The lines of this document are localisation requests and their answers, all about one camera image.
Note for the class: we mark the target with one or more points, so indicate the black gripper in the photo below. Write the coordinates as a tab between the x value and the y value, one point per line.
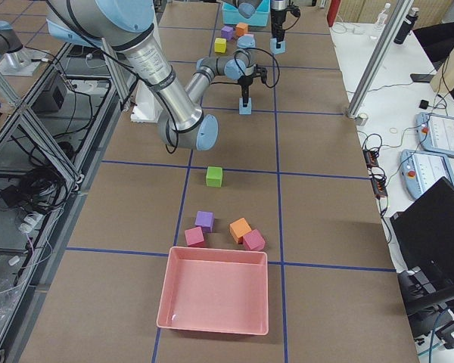
245	80
278	17

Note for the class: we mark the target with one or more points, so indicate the light blue block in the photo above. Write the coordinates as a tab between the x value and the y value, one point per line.
244	110
277	47

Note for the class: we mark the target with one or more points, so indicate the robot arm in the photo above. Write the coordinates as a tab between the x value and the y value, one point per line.
128	28
248	8

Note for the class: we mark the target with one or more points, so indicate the orange block left side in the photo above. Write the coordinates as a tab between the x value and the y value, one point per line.
241	29

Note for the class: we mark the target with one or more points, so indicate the orange block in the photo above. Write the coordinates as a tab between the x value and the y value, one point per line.
241	29
238	229

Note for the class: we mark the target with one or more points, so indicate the purple block left side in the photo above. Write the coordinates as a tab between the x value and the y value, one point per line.
227	32

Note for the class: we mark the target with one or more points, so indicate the purple block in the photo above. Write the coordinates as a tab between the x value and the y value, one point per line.
205	221
227	32

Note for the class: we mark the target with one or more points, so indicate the cyan plastic bin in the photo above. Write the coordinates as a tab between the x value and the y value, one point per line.
231	15

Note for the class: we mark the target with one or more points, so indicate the yellow foam block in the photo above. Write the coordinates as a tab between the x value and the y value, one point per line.
220	45

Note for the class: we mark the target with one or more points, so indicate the green foam block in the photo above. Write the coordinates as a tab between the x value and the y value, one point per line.
214	176

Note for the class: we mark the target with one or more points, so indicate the purple block right side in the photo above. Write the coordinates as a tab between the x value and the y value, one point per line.
205	221

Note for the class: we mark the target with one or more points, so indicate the orange block right side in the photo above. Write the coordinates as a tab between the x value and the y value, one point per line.
238	229

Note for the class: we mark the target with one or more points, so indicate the black water bottle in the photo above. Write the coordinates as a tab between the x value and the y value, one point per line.
406	26

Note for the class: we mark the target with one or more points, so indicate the magenta block right side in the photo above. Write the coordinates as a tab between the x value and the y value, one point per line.
253	241

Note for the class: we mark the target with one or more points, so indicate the magenta block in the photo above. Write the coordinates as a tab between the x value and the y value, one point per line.
253	241
194	237

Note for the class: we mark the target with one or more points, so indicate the near teach pendant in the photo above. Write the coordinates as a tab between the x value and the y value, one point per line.
421	170

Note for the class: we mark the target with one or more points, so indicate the teach pendant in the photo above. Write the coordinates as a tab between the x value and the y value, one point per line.
436	132
421	170

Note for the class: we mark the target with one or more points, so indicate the far teach pendant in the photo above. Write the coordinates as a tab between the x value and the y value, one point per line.
436	132

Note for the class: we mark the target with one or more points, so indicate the pink plastic tray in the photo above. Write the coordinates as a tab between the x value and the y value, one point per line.
215	290

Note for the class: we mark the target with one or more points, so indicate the black laptop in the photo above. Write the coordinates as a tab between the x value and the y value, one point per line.
425	230

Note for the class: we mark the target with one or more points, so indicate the aluminium frame post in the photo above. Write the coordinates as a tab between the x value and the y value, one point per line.
382	46

